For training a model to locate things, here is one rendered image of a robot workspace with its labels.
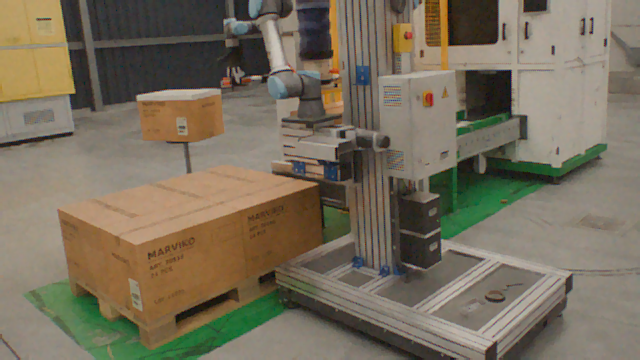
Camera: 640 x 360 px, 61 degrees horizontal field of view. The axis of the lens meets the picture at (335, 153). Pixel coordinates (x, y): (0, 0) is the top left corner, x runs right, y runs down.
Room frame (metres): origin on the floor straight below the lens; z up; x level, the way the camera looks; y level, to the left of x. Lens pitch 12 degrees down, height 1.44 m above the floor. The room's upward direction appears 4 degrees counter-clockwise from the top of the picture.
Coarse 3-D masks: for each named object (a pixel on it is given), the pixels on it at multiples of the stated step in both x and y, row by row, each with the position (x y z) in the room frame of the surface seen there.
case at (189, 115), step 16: (144, 96) 4.74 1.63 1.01; (160, 96) 4.66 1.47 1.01; (176, 96) 4.59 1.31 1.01; (192, 96) 4.53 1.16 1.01; (208, 96) 4.72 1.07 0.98; (144, 112) 4.75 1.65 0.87; (160, 112) 4.68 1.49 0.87; (176, 112) 4.60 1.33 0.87; (192, 112) 4.54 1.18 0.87; (208, 112) 4.70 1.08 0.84; (144, 128) 4.76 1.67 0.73; (160, 128) 4.69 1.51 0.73; (176, 128) 4.61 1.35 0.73; (192, 128) 4.54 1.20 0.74; (208, 128) 4.68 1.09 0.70; (224, 128) 4.89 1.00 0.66
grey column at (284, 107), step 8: (288, 40) 4.63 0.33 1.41; (288, 48) 4.63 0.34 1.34; (288, 56) 4.62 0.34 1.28; (280, 104) 4.66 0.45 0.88; (288, 104) 4.59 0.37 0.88; (296, 104) 4.66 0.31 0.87; (280, 112) 4.66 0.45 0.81; (288, 112) 4.59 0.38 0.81; (280, 120) 4.67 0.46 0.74; (280, 144) 4.68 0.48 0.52; (280, 152) 4.69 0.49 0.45
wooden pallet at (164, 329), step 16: (80, 288) 3.03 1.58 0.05; (224, 288) 2.70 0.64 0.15; (240, 288) 2.77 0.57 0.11; (256, 288) 2.84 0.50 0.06; (272, 288) 2.92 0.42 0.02; (112, 304) 2.65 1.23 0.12; (192, 304) 2.56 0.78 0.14; (224, 304) 2.76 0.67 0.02; (240, 304) 2.76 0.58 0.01; (112, 320) 2.68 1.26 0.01; (160, 320) 2.43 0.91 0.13; (192, 320) 2.60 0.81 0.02; (208, 320) 2.61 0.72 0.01; (144, 336) 2.42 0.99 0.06; (160, 336) 2.42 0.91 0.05; (176, 336) 2.48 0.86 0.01
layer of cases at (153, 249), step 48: (144, 192) 3.29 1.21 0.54; (192, 192) 3.22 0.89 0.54; (240, 192) 3.15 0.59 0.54; (288, 192) 3.08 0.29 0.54; (96, 240) 2.71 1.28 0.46; (144, 240) 2.43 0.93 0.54; (192, 240) 2.59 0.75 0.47; (240, 240) 2.79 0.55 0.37; (288, 240) 3.03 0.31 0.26; (96, 288) 2.79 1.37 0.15; (144, 288) 2.39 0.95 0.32; (192, 288) 2.57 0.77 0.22
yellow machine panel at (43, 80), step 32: (0, 0) 8.80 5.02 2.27; (32, 0) 9.12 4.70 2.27; (0, 32) 8.74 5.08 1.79; (32, 32) 9.06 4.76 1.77; (64, 32) 9.41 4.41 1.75; (0, 64) 8.68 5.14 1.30; (32, 64) 9.00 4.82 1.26; (64, 64) 9.35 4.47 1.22; (0, 96) 8.62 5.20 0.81; (32, 96) 8.94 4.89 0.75; (64, 96) 9.34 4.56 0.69; (0, 128) 8.60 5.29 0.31; (32, 128) 8.93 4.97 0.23; (64, 128) 9.28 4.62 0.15
